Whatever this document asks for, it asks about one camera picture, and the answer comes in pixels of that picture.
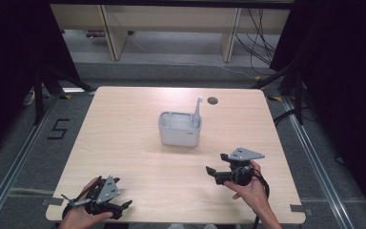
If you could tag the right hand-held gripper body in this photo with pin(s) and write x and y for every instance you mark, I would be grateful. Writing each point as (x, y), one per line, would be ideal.
(243, 173)

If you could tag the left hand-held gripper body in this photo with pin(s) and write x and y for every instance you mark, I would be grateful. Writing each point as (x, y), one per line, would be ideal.
(108, 190)

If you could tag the white toothbrush holder box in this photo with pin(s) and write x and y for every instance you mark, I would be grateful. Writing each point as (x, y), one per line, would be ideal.
(180, 136)

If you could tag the white electric toothbrush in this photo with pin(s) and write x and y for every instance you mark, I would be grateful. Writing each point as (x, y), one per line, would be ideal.
(197, 114)

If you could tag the person's right hand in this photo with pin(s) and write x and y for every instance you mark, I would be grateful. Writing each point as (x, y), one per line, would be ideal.
(254, 194)

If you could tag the person's left hand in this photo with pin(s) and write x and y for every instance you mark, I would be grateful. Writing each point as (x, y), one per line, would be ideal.
(77, 218)

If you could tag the grey tape piece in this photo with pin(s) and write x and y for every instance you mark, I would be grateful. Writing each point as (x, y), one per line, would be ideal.
(52, 201)
(301, 210)

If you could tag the dark round table grommet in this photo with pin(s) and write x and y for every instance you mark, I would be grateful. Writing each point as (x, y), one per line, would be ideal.
(213, 100)

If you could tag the yellow black tape piece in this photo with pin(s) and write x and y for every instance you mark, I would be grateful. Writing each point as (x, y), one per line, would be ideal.
(274, 98)
(65, 96)

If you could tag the black tape floor marking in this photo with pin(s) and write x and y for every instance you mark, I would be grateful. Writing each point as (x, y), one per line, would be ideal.
(58, 129)

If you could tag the black metal stand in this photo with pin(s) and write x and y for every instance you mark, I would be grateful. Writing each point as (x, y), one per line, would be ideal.
(39, 98)
(298, 98)

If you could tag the dark curtain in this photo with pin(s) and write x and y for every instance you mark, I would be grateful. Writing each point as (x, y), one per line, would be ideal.
(346, 79)
(9, 63)

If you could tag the aluminium floor rail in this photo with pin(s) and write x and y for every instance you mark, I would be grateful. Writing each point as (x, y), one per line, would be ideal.
(16, 159)
(317, 165)

